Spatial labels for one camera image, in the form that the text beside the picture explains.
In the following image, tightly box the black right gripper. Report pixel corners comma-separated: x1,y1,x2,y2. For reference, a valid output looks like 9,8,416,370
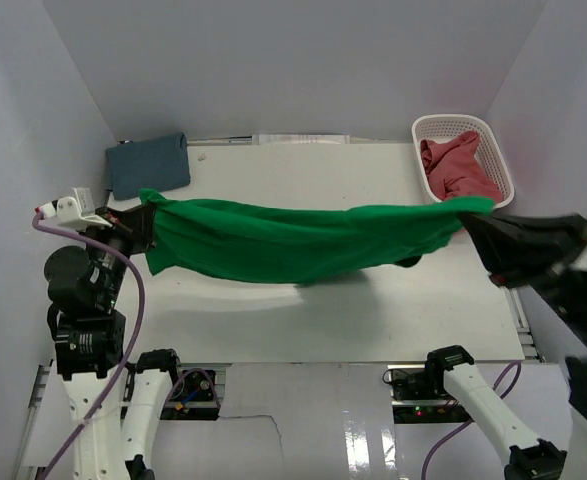
455,200,587,351

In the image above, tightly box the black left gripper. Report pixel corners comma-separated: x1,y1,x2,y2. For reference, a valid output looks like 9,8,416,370
78,199,156,304

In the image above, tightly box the green t shirt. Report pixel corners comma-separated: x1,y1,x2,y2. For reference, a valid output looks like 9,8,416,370
140,189,494,284

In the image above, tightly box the pink t shirt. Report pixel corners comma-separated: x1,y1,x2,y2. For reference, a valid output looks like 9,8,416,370
420,130,503,203

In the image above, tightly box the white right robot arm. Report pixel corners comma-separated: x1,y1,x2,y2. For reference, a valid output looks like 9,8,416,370
424,213,587,479

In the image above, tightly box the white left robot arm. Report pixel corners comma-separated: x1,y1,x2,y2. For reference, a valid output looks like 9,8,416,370
33,190,185,479

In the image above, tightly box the folded blue t shirt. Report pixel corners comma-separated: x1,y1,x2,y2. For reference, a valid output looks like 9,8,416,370
105,132,191,201

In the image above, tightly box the white perforated plastic basket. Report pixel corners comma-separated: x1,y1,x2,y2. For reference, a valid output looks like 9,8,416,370
412,114,515,208

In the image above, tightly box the white paper label strip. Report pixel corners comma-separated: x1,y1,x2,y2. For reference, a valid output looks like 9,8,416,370
251,134,350,145

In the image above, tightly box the white paper sheet front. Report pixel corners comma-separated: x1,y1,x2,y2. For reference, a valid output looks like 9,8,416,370
25,360,572,479

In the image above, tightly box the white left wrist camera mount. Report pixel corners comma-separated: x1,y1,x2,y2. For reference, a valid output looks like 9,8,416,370
35,187,112,231

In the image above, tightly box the aluminium table edge rail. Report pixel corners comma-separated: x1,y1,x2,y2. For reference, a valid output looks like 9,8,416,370
504,290,545,363

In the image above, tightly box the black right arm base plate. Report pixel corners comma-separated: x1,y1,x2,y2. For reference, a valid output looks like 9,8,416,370
382,367,470,425

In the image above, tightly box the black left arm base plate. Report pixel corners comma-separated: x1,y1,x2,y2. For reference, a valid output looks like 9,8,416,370
160,369,220,421

